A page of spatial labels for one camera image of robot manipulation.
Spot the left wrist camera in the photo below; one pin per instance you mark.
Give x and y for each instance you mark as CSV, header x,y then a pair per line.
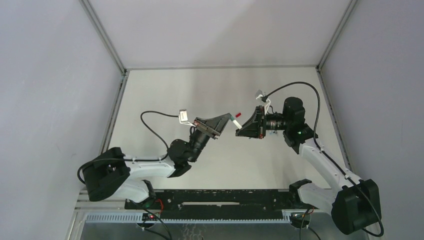
x,y
183,118

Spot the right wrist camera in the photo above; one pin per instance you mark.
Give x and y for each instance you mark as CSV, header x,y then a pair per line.
x,y
265,101

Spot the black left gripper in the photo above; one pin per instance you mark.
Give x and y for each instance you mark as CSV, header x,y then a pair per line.
x,y
206,128

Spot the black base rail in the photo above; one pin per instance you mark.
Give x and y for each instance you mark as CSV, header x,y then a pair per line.
x,y
226,204

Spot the white marker green end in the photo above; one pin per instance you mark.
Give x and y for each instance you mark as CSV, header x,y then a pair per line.
x,y
236,124

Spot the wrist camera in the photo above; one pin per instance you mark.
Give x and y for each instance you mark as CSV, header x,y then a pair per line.
x,y
265,101
183,118

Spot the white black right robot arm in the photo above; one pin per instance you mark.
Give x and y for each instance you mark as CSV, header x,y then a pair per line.
x,y
352,203

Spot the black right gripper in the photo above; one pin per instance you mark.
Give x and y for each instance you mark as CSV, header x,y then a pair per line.
x,y
260,122

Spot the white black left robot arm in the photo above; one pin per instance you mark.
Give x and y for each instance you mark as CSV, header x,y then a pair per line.
x,y
115,174

